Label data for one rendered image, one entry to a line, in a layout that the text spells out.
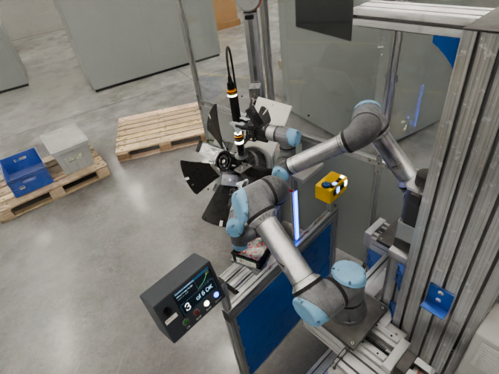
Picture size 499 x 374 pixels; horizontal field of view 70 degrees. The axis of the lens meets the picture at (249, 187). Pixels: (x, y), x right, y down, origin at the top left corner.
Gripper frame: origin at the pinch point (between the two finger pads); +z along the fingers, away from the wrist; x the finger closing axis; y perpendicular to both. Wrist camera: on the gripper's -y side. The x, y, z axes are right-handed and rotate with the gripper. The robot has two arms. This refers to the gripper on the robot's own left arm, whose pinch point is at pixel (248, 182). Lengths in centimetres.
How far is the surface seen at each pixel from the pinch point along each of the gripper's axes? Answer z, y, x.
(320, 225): 3, -33, 38
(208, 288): -63, 8, 1
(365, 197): 46, -62, 57
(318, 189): 8.8, -34.2, 16.5
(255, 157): 23.4, -0.9, 0.8
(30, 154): 177, 302, 56
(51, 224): 90, 238, 93
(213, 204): 1.0, 22.9, 13.4
